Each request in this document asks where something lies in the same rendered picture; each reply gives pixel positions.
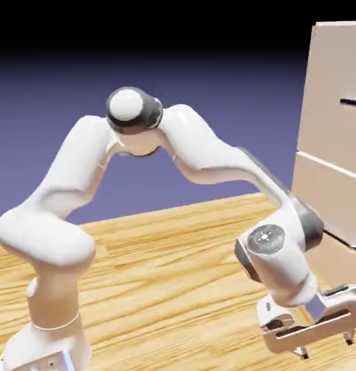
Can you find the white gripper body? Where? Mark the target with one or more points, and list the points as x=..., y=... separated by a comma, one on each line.
x=337, y=304

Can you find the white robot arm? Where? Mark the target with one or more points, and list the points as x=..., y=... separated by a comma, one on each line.
x=64, y=179

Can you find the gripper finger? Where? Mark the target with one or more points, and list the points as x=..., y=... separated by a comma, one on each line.
x=301, y=352
x=348, y=338

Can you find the light wood cabinet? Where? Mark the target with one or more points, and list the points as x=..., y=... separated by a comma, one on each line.
x=331, y=72

